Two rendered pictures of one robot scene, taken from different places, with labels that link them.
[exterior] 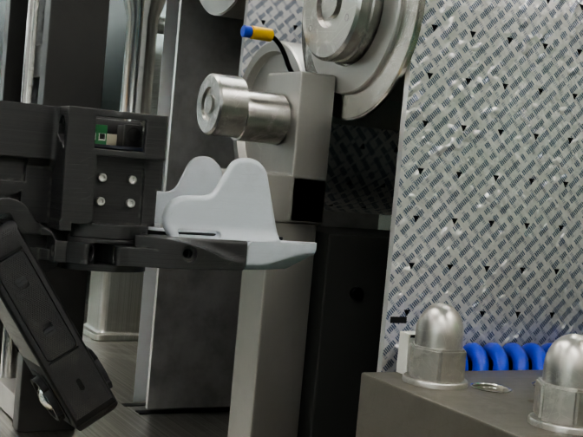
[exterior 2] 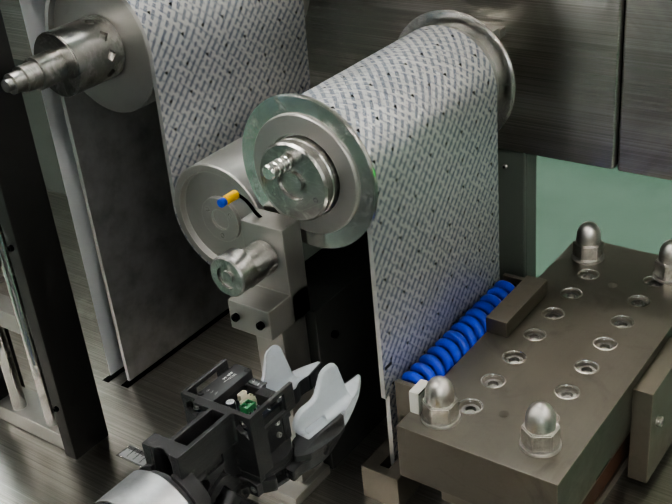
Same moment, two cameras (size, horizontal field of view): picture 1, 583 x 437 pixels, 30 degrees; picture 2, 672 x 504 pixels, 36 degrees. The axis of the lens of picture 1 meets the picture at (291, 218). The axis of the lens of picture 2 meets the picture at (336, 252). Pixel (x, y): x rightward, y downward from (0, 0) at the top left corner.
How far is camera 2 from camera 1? 56 cm
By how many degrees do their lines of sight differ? 34
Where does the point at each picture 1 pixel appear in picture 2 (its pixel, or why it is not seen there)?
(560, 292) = (454, 285)
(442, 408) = (472, 455)
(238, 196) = (327, 389)
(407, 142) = (376, 270)
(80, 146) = (259, 434)
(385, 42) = (348, 211)
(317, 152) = (299, 272)
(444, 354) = (450, 409)
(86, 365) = not seen: outside the picture
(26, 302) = not seen: outside the picture
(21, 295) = not seen: outside the picture
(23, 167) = (220, 454)
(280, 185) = (286, 306)
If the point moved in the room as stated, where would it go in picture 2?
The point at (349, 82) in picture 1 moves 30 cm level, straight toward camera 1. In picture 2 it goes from (315, 227) to (488, 405)
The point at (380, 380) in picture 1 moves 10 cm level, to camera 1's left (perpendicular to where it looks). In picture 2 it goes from (414, 432) to (315, 472)
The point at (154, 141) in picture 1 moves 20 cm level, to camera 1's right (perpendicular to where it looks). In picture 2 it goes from (289, 400) to (506, 320)
